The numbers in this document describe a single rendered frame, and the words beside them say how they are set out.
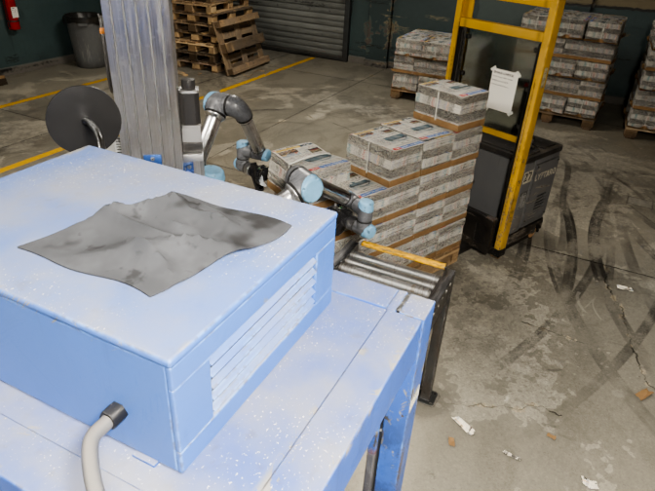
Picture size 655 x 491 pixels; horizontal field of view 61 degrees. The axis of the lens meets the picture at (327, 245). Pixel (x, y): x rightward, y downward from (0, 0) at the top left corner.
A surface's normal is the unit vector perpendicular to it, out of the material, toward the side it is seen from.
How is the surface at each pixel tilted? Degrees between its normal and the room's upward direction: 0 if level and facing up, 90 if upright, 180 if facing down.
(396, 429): 90
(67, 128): 90
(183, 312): 0
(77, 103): 90
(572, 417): 0
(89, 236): 3
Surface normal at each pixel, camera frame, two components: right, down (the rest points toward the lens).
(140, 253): -0.18, -0.27
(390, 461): -0.44, 0.44
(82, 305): 0.05, -0.86
